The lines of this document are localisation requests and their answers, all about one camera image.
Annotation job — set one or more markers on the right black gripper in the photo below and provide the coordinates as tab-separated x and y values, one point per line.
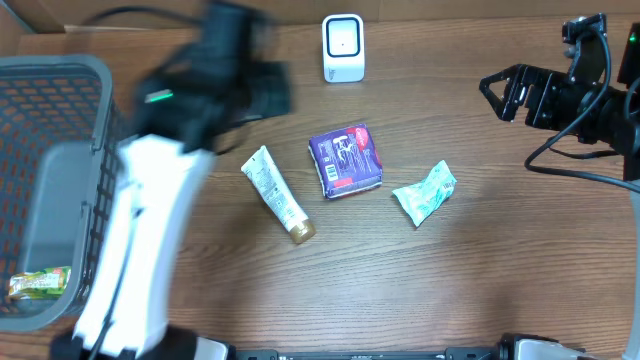
531	95

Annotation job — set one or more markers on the mint green wipes packet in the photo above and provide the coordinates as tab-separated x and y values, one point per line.
422	199

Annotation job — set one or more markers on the purple Carefree pad pack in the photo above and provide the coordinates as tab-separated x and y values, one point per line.
346	161

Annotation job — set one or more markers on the white conditioner tube gold cap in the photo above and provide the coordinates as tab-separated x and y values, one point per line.
263	173

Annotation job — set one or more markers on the green yellow snack packet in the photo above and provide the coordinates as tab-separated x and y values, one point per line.
49	283

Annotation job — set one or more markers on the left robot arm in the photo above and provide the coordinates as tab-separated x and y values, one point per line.
205	89

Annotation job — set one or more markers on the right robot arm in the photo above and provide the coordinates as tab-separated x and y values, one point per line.
620	111

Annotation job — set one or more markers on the white barcode scanner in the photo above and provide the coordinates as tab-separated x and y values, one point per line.
343	48

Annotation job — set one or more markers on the grey plastic shopping basket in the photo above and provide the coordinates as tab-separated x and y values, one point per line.
59	131

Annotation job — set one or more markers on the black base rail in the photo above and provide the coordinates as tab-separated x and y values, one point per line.
451	353

